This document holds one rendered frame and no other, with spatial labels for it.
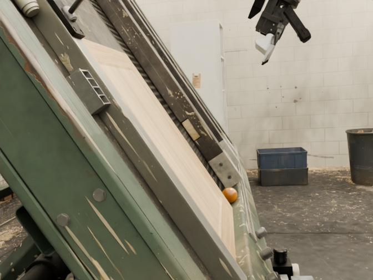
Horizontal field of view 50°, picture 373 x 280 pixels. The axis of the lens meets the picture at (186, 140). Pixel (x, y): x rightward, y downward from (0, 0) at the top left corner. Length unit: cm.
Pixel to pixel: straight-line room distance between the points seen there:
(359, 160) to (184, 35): 257
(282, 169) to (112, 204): 480
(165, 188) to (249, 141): 553
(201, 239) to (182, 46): 423
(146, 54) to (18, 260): 99
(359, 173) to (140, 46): 420
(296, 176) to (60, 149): 488
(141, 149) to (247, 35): 556
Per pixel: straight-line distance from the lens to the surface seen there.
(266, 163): 519
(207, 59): 480
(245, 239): 97
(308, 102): 620
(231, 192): 129
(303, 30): 127
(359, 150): 526
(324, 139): 628
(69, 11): 75
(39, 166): 48
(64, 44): 73
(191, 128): 146
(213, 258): 73
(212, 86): 478
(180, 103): 146
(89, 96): 67
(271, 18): 126
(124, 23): 151
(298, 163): 524
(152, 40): 184
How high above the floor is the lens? 125
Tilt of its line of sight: 7 degrees down
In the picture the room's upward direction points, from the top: 3 degrees counter-clockwise
